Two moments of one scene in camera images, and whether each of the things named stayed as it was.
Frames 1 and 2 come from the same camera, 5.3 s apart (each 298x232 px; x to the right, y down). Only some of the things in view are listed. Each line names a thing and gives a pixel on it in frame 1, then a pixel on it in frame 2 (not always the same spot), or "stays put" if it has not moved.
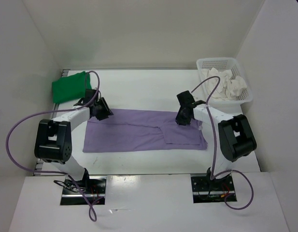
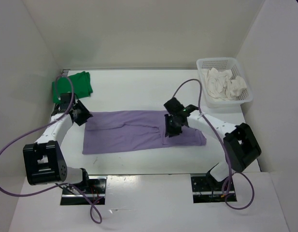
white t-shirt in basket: [228, 88] stays put
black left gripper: [106, 111] to [86, 113]
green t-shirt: [70, 87] stays put
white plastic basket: [233, 89] stays put
